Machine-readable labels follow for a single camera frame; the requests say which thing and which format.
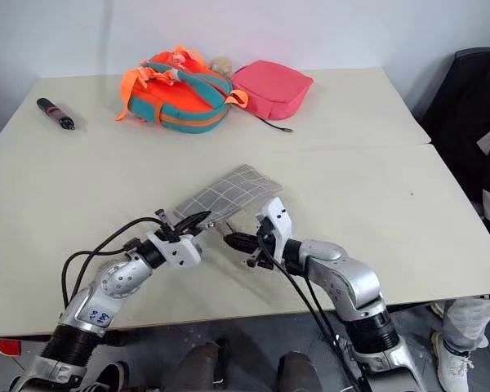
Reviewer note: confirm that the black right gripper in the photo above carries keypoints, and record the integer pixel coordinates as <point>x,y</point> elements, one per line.
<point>263,253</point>

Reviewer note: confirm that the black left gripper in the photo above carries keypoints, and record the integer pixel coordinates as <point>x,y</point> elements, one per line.
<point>179,233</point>

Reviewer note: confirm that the grey plaid pouch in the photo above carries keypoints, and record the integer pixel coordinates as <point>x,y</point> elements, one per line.
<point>228,192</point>

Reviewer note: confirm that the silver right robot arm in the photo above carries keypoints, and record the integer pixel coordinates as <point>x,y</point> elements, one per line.
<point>343,273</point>

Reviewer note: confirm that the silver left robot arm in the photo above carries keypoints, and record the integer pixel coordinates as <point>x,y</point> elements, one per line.
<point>114,281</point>

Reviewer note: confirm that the pink fabric pouch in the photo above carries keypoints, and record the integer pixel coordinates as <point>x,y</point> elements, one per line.
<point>269,87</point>

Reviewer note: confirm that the orange and teal backpack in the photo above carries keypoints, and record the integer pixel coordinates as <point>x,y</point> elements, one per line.
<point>175,98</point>

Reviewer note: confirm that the dark rounded shape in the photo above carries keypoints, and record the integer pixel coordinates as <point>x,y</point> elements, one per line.
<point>298,373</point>
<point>200,367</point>

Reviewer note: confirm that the beige plush toy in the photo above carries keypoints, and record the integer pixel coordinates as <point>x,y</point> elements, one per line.
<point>221,65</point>

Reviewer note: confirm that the black red marker pen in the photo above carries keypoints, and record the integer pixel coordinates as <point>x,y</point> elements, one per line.
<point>55,112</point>

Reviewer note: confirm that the red plastic object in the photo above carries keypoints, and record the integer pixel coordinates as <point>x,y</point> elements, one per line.
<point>7,347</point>

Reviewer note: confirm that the grey trouser leg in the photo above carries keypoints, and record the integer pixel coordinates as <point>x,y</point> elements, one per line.
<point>469,322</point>

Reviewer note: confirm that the white sneaker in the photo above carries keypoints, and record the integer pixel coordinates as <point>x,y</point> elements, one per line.
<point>453,361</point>

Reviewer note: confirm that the black chair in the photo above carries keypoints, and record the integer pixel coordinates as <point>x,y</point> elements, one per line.
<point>469,102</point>

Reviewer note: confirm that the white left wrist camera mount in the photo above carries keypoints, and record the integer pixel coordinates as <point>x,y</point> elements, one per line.
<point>179,252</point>

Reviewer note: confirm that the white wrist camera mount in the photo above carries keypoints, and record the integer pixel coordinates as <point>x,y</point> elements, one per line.
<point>179,252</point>
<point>278,220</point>

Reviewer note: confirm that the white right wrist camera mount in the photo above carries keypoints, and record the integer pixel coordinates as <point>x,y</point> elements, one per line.
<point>278,220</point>

